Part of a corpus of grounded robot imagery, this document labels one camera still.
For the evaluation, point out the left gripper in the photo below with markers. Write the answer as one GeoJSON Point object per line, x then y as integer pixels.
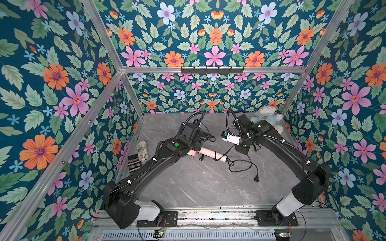
{"type": "Point", "coordinates": [198, 144]}

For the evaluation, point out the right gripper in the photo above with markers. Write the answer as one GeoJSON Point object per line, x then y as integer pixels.
{"type": "Point", "coordinates": [232, 144]}

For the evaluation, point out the dark grey hair dryer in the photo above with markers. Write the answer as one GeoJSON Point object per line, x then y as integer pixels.
{"type": "Point", "coordinates": [208, 135]}

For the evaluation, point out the pink hair dryer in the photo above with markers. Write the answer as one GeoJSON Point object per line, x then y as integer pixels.
{"type": "Point", "coordinates": [209, 153]}

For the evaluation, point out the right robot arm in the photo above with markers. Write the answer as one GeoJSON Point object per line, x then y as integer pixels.
{"type": "Point", "coordinates": [313, 177]}

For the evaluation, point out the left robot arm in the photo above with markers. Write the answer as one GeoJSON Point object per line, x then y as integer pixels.
{"type": "Point", "coordinates": [121, 200]}

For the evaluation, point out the white teddy bear blue shirt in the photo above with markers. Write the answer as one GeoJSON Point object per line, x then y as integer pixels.
{"type": "Point", "coordinates": [268, 113]}

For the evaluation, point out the rolled beige cloth bundle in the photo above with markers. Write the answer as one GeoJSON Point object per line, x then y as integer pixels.
{"type": "Point", "coordinates": [143, 151]}

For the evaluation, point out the black white striped sock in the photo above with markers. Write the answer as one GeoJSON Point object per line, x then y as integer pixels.
{"type": "Point", "coordinates": [134, 163]}

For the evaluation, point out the white slotted vent strip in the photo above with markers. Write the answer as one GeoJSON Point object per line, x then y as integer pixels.
{"type": "Point", "coordinates": [190, 235]}

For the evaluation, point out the small green circuit board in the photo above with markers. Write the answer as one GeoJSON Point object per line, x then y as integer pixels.
{"type": "Point", "coordinates": [158, 234]}

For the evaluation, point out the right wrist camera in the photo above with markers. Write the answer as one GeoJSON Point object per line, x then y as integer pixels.
{"type": "Point", "coordinates": [231, 138]}

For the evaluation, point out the black hook rail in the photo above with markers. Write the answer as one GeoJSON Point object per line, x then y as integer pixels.
{"type": "Point", "coordinates": [212, 70]}

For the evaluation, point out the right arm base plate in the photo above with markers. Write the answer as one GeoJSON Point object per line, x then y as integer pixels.
{"type": "Point", "coordinates": [268, 218]}

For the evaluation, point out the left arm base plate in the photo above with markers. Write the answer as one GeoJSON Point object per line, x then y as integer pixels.
{"type": "Point", "coordinates": [165, 219]}

